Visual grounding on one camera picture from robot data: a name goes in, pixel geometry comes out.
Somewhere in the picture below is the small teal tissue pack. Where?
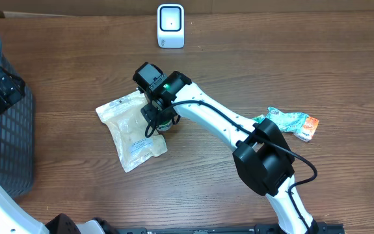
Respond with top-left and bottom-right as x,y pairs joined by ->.
253,114 -> 266,124

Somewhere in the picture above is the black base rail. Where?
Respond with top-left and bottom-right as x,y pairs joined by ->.
114,222 -> 347,234

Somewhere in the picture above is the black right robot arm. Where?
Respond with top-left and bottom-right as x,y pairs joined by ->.
133,62 -> 319,233

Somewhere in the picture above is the beige nut snack bag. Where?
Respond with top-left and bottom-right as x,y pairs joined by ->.
96,90 -> 167,173

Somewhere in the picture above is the teal wet wipes pack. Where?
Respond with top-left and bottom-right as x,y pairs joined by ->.
266,107 -> 309,133

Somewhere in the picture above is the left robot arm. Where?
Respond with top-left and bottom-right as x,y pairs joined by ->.
0,66 -> 118,234

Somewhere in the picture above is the brown cardboard backboard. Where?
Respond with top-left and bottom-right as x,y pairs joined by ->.
0,0 -> 374,18

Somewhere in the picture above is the green cap white bottle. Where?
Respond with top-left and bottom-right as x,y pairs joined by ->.
157,119 -> 174,131

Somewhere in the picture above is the white barcode scanner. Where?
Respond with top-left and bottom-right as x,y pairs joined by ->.
157,3 -> 185,49

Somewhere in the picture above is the grey plastic mesh basket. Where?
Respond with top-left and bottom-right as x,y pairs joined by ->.
0,39 -> 36,198

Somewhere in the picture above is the orange snack packet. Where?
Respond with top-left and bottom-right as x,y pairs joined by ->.
293,116 -> 319,142

